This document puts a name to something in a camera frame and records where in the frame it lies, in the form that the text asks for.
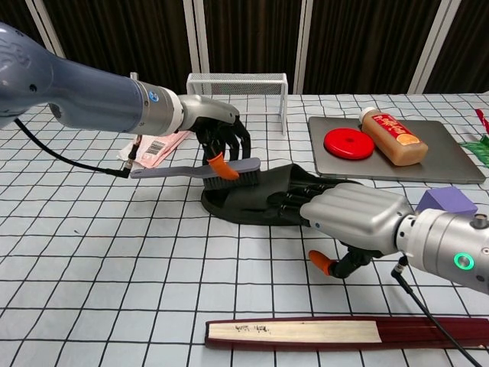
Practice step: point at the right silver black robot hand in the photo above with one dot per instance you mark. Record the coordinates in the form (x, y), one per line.
(355, 212)

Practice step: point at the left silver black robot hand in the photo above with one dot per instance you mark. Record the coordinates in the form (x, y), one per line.
(206, 111)

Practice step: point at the black slipper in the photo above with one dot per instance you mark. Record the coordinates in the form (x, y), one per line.
(237, 206)

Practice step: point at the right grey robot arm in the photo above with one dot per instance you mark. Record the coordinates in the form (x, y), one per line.
(447, 244)

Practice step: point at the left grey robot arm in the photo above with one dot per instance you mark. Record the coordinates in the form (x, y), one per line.
(84, 95)

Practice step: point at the pink plastic packet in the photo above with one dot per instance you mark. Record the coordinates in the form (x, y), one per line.
(156, 147)

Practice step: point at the red disc with hole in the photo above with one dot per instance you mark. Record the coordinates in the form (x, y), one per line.
(344, 145)

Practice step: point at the brown drink bottle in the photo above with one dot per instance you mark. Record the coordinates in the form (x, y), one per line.
(397, 141)

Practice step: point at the purple foam cube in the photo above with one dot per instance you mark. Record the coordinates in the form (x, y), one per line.
(447, 200)

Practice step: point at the grey flat metal tray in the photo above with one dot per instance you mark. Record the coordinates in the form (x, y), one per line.
(443, 156)

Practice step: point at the folded dark red fan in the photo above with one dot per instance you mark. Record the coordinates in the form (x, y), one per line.
(305, 332)

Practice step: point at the colourful feather shuttlecock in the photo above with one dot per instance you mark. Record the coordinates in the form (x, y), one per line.
(479, 151)

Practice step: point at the white checked tablecloth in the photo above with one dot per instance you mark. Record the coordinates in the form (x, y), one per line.
(114, 267)

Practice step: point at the white metal frame bar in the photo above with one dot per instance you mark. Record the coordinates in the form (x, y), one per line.
(46, 26)
(426, 49)
(196, 34)
(305, 46)

